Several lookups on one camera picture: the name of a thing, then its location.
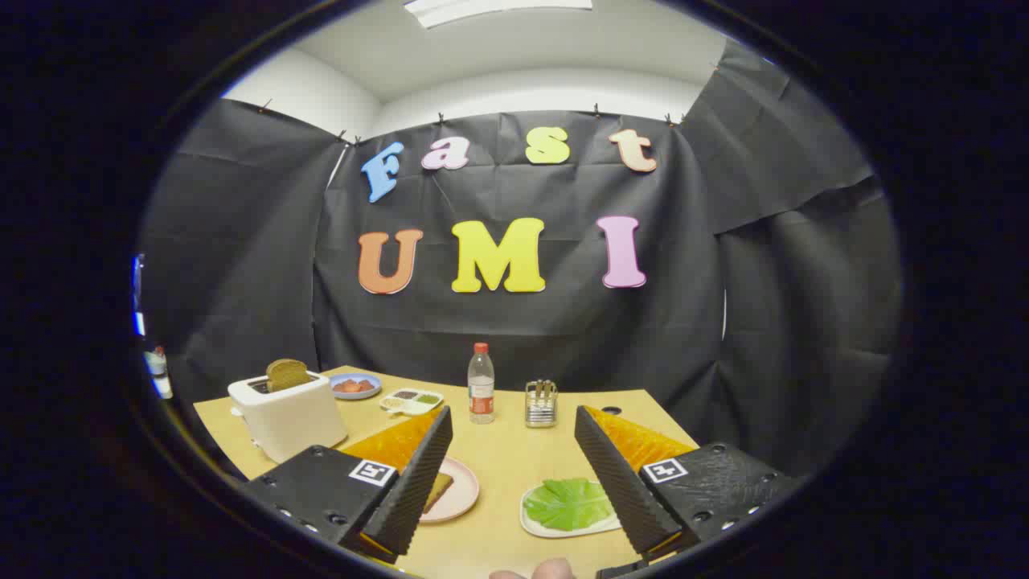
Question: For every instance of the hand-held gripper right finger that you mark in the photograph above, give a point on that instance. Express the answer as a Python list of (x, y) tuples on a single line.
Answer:
[(615, 482)]

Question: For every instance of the white plate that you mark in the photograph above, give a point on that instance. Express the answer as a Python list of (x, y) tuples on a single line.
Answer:
[(534, 527)]

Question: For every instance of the pink plate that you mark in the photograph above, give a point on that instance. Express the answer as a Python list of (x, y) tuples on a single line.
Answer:
[(464, 490)]

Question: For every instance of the clear glass utensil holder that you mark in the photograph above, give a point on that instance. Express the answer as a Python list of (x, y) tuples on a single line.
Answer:
[(541, 414)]

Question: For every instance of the brown toasted bread slice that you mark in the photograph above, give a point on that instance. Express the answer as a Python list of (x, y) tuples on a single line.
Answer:
[(287, 374)]

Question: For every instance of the white divided condiment tray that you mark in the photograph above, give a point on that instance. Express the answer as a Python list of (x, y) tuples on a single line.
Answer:
[(410, 406)]

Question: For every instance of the clear red-capped water bottle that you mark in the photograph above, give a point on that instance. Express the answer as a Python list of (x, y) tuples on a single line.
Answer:
[(481, 394)]

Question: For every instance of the blue plate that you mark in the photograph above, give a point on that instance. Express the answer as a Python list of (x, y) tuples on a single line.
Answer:
[(338, 380)]

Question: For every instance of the assorted meat pieces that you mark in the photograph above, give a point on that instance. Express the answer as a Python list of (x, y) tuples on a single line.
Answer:
[(354, 386)]

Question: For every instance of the green lettuce leaf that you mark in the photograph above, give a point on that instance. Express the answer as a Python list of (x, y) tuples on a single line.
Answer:
[(567, 505)]

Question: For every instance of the white toaster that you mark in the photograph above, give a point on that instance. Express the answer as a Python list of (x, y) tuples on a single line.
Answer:
[(289, 418)]

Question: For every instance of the green-tinted bread slice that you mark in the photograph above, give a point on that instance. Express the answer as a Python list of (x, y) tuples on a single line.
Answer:
[(440, 486)]

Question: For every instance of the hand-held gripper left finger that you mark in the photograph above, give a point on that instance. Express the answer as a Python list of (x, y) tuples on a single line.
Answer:
[(418, 482)]

